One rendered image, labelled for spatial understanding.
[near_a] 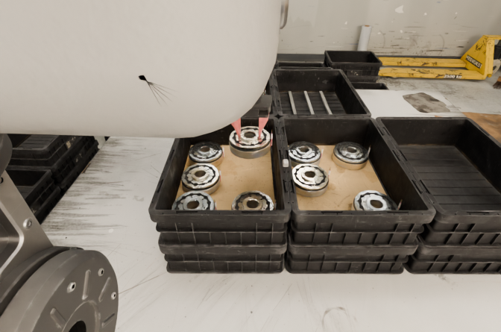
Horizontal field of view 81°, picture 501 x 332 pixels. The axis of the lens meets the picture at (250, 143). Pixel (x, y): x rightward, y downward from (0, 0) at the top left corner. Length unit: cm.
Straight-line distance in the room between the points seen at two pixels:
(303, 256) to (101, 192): 68
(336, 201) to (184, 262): 41
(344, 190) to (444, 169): 33
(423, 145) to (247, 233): 69
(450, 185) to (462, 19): 381
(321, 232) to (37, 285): 54
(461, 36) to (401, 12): 87
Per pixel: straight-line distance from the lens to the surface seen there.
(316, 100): 128
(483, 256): 93
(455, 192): 98
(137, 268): 86
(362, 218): 66
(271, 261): 76
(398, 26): 436
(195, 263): 79
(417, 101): 172
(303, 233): 69
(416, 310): 85
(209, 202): 74
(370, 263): 83
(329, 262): 79
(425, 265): 89
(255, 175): 85
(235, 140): 72
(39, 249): 30
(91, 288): 31
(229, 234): 68
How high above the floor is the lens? 140
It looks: 36 degrees down
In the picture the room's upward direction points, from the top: straight up
